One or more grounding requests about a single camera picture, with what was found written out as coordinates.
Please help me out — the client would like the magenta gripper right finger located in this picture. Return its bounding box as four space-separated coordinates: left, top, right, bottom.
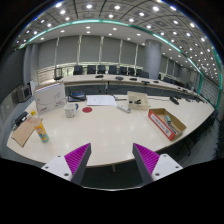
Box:
132 143 182 184

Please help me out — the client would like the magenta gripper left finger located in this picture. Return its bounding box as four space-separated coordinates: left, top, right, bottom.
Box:
42 143 91 185

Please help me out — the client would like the open red cardboard box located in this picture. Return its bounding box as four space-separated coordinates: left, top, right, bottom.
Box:
148 108 186 140

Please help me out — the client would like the blue item in red box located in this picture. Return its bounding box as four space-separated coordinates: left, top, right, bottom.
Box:
165 115 171 124

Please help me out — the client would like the yellow labelled plastic bottle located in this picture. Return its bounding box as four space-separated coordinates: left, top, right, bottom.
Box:
31 110 49 143

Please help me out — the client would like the white ceramic mug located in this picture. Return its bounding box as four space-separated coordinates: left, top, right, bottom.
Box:
64 103 79 118

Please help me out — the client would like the red round coaster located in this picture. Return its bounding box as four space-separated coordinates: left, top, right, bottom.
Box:
82 107 92 113

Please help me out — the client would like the brown clipboard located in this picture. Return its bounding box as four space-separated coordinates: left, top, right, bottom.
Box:
12 118 42 147

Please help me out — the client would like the white remote control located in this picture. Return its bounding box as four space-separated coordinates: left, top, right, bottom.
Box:
117 105 131 113

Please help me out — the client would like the beige open box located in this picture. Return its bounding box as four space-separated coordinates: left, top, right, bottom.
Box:
127 91 149 110

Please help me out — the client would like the white paper sheet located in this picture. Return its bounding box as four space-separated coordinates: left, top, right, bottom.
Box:
87 95 116 106

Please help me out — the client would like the black device on table right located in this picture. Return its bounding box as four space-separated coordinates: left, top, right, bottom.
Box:
169 97 179 105

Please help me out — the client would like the white cardboard box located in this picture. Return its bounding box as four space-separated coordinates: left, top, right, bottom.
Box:
34 83 66 115

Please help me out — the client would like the long curved conference desk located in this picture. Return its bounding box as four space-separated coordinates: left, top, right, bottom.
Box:
62 75 204 102

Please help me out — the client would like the small monitor at left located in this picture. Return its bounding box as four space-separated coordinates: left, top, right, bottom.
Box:
17 85 31 103

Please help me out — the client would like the grey round pillar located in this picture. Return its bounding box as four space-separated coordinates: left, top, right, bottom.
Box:
144 39 162 80

